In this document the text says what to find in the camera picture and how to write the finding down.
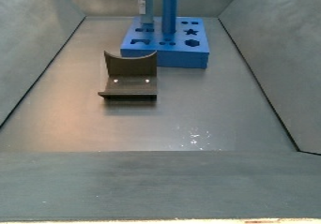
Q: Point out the blue shape sorting board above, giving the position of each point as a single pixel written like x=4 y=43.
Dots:
x=183 y=49

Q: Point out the dark blue cylinder peg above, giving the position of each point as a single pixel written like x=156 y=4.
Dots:
x=169 y=16

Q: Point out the black curved holder stand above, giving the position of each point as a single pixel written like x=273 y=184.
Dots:
x=131 y=76

